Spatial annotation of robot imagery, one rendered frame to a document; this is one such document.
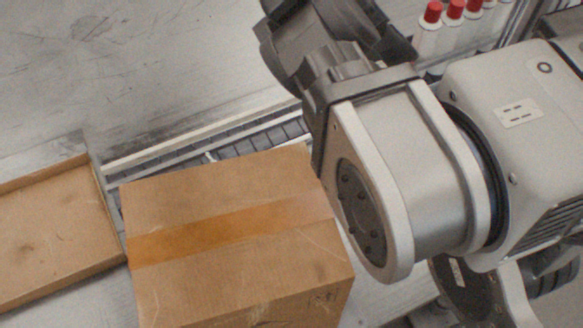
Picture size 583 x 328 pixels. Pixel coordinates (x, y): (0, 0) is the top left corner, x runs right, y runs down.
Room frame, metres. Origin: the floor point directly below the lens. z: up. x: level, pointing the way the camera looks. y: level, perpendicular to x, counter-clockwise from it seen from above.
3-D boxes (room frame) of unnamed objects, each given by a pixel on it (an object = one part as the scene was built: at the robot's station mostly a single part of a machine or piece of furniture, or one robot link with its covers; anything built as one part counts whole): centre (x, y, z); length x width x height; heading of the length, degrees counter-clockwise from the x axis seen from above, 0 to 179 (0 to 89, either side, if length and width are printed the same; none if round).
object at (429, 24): (0.87, -0.28, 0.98); 0.05 x 0.05 x 0.20
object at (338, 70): (0.31, -0.04, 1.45); 0.09 x 0.08 x 0.12; 114
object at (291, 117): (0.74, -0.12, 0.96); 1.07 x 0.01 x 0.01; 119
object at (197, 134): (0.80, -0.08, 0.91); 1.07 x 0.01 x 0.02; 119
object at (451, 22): (0.89, -0.33, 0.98); 0.05 x 0.05 x 0.20
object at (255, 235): (0.33, 0.09, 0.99); 0.30 x 0.24 x 0.27; 109
